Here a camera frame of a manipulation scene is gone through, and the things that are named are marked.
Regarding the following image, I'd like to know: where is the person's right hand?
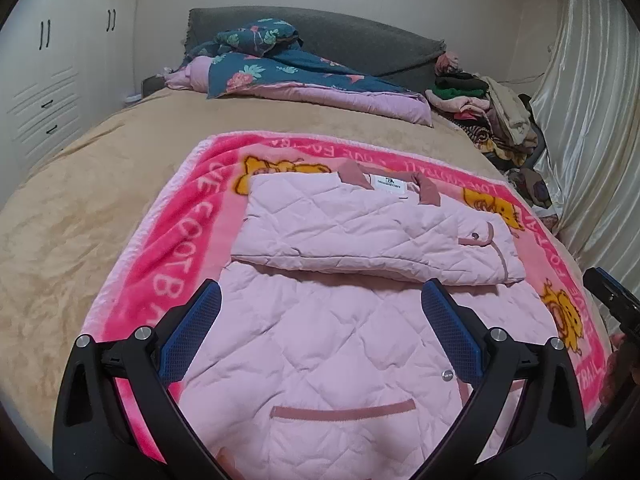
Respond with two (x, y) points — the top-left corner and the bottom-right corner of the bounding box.
(599, 333), (639, 405)

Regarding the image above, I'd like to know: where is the dark grey headboard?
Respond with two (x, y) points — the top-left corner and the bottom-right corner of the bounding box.
(184, 6), (447, 93)

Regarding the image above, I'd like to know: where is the blue floral pink quilt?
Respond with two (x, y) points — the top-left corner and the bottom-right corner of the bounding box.
(165, 18), (433, 127)

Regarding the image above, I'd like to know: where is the cream satin curtain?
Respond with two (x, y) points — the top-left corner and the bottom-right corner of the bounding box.
(533, 0), (639, 292)

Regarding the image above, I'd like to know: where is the white wardrobe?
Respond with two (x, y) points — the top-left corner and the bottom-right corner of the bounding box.
(1, 0), (137, 200)

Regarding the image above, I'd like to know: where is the dark bedside table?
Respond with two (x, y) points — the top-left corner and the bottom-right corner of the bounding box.
(141, 75), (166, 99)

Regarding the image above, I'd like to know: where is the pink quilted jacket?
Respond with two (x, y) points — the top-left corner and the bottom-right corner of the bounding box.
(179, 162), (556, 479)

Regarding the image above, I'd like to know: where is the pile of folded clothes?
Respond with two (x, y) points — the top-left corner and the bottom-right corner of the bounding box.
(425, 52), (559, 230)

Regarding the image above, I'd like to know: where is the tan bed cover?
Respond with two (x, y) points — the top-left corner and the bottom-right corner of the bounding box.
(0, 84), (586, 441)

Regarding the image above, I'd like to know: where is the pink cartoon bear blanket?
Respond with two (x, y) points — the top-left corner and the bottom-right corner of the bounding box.
(79, 129), (614, 466)

